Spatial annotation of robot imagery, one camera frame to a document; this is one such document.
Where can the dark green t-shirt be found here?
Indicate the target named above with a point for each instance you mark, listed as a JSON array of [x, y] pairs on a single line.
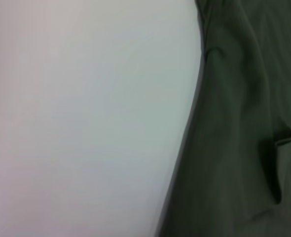
[[234, 123]]

